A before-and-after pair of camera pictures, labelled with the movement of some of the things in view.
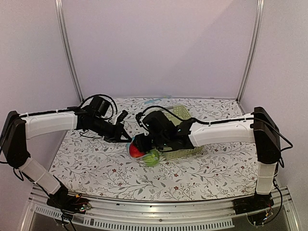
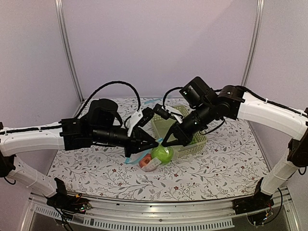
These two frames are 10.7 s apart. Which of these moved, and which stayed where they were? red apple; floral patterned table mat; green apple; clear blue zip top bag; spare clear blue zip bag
Moved: green apple; clear blue zip top bag; red apple
Stayed: spare clear blue zip bag; floral patterned table mat
